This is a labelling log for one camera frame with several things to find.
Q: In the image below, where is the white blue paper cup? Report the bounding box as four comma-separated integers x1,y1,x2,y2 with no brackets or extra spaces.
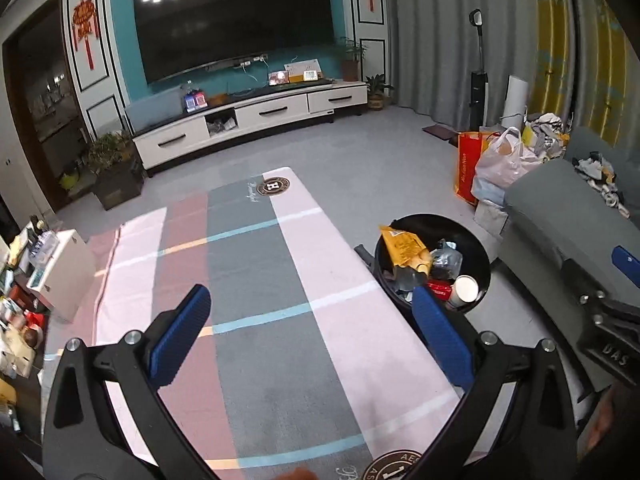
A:
446,275,480,311

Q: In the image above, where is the red cigarette box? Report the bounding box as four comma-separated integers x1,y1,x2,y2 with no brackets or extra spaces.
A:
426,280,452,302

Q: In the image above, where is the dark green wrapper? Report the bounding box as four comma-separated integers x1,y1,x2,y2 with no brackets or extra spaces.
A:
430,240,463,281

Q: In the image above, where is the yellow snack bag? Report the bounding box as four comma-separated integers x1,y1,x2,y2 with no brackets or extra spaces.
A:
378,226,433,276

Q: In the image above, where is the blue quilted cloth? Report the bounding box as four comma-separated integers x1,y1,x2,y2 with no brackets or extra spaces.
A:
393,266,427,294

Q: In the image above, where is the black round trash bin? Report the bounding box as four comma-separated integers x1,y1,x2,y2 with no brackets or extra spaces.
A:
355,214,491,315

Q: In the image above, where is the person's right hand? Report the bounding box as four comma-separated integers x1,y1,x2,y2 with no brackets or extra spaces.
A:
577,384,618,462

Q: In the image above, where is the grey sofa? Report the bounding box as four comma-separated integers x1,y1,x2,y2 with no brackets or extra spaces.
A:
498,127,639,392

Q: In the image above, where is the pink plastic bag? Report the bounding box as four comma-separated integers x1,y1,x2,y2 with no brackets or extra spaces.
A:
472,127,544,207

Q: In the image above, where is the white cylindrical air purifier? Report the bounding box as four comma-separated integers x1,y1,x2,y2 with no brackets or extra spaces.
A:
500,75,528,130

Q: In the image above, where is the red paper shopping bag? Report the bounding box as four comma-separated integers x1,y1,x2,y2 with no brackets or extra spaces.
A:
454,131,498,206

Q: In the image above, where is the yellow patterned curtain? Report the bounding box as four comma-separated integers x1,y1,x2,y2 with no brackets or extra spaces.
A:
528,0,630,145

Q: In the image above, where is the black upright vacuum cleaner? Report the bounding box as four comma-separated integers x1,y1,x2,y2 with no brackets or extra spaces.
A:
469,8,489,131

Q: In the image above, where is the dark planter with plants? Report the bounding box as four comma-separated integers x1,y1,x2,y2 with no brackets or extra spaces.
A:
88,130,144,210

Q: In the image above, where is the grey curtain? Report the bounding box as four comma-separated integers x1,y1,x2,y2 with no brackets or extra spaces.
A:
382,0,640,162

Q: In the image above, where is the small potted plant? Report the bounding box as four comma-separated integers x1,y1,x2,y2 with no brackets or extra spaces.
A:
366,74,394,110

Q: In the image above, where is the blue red box on cabinet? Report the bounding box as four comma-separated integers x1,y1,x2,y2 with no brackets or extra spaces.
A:
183,90,208,114

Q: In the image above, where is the tall potted plant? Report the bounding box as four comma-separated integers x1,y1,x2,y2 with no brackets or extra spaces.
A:
335,37,367,81

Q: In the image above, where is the white tv cabinet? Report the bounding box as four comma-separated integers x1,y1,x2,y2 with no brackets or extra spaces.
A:
134,81,368,170

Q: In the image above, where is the white card on cabinet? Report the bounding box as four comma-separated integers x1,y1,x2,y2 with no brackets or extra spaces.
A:
284,58,323,84

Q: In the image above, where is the red chinese knot decoration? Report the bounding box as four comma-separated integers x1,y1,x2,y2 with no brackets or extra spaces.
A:
70,0,100,70

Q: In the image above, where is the large black television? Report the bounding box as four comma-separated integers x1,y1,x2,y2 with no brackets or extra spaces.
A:
134,0,334,84

